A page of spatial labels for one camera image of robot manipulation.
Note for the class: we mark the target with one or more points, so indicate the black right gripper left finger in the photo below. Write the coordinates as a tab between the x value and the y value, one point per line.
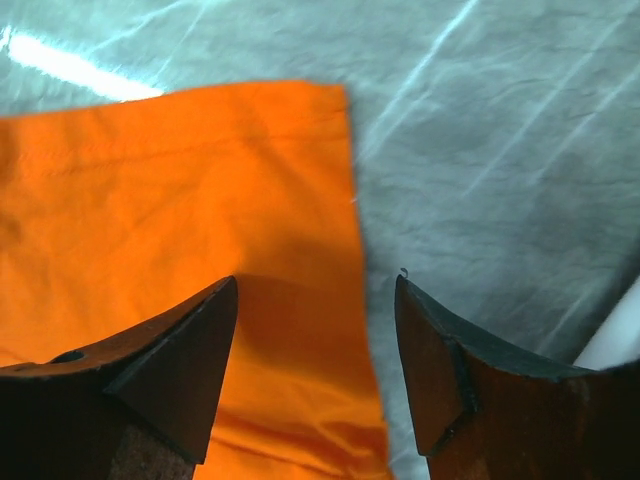
140	404

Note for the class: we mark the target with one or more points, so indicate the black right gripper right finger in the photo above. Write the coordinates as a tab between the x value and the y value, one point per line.
483	408

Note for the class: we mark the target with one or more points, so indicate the orange t-shirt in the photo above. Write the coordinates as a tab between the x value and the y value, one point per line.
113	214

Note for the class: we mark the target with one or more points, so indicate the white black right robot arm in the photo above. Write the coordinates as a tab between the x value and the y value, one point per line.
610	335

